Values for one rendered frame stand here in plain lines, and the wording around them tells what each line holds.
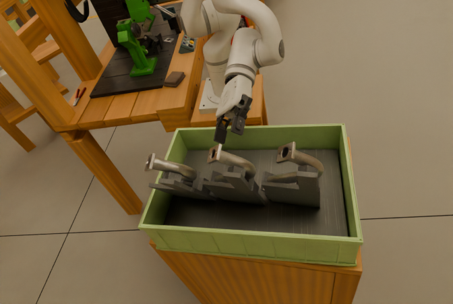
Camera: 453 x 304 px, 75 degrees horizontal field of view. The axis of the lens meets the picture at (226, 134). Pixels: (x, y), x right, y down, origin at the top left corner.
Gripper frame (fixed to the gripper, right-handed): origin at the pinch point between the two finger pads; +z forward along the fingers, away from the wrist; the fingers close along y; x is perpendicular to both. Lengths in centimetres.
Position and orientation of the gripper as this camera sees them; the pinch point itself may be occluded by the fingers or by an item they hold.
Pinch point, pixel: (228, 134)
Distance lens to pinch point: 73.6
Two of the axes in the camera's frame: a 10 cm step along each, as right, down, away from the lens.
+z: -1.9, 9.1, -3.8
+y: 4.7, -2.5, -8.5
